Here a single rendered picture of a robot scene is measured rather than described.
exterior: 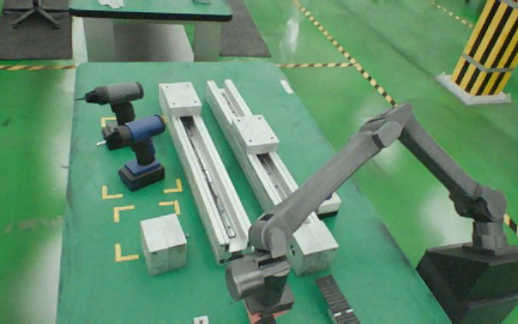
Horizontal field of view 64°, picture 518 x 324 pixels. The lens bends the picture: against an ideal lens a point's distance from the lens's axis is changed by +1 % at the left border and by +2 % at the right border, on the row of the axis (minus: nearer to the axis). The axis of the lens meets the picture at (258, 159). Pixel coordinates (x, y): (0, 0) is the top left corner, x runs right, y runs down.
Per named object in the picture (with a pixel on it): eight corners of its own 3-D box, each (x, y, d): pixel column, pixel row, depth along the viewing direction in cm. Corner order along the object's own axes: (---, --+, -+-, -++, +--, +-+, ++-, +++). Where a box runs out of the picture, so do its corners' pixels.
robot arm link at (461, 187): (405, 87, 98) (376, 97, 107) (380, 130, 94) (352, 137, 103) (510, 201, 111) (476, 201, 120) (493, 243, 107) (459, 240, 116)
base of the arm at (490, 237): (523, 252, 109) (485, 246, 120) (519, 220, 109) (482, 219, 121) (496, 256, 106) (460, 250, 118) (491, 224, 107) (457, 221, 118)
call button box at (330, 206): (337, 215, 128) (342, 201, 124) (309, 221, 125) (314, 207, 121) (324, 197, 134) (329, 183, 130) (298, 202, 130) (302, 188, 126)
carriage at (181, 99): (201, 121, 148) (201, 105, 144) (170, 123, 144) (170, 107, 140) (189, 98, 159) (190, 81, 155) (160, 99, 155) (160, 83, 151)
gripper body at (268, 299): (240, 291, 91) (244, 270, 86) (282, 280, 95) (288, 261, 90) (250, 317, 86) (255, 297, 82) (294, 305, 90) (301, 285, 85)
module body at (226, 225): (253, 257, 112) (256, 236, 106) (217, 265, 108) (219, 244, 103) (183, 101, 167) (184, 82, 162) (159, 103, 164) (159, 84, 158)
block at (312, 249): (337, 267, 113) (346, 244, 107) (297, 277, 109) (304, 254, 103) (322, 241, 119) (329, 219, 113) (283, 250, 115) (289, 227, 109)
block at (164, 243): (195, 263, 107) (196, 239, 102) (150, 276, 103) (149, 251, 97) (183, 235, 114) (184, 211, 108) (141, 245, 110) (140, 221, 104)
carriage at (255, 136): (276, 158, 137) (280, 141, 133) (245, 162, 133) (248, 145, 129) (259, 129, 148) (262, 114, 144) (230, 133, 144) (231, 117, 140)
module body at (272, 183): (315, 243, 118) (322, 223, 113) (283, 250, 115) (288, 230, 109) (229, 98, 174) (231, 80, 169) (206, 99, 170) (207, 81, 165)
